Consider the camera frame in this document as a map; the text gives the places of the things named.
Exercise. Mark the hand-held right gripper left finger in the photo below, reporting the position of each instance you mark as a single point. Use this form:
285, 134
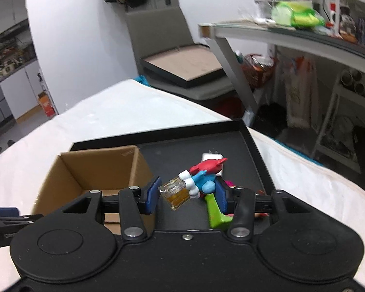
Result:
152, 195

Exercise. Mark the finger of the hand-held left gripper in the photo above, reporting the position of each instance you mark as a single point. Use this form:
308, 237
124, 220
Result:
6, 212
3, 234

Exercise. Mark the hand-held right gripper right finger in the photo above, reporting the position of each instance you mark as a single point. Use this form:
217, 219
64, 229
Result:
221, 199

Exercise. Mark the green toy block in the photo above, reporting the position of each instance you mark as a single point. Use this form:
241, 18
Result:
214, 216

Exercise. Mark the red blue figurine with mug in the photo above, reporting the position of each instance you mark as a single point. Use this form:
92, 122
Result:
203, 173

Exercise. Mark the white charger plug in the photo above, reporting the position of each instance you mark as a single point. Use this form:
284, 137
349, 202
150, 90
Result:
208, 157

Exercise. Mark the black tray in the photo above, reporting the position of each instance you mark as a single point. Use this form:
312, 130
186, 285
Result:
176, 155

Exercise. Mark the brown cardboard box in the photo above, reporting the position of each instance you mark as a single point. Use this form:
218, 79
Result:
79, 170

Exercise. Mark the black slipper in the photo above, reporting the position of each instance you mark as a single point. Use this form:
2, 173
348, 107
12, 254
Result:
11, 142

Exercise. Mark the orange box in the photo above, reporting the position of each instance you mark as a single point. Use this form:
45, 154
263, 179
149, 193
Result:
47, 105

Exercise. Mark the white grey cabinet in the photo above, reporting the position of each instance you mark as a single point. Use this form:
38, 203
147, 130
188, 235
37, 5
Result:
6, 97

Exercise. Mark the teal cloth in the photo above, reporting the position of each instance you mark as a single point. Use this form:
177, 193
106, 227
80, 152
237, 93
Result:
141, 80

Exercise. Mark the white tote bag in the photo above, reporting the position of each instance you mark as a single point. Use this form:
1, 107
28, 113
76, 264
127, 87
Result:
299, 97

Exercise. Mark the red basket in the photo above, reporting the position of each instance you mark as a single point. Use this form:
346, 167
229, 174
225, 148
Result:
257, 71

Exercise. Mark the grey chair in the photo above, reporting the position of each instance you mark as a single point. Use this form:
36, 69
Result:
158, 27

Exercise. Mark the grey desk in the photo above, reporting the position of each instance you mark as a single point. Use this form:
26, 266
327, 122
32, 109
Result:
261, 35

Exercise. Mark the green plastic bag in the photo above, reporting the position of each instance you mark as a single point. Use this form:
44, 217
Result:
301, 15

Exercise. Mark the white desk shelf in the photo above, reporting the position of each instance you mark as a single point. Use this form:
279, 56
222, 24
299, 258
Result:
345, 6

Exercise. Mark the black picture frame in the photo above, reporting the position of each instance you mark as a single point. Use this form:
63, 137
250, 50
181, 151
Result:
182, 60

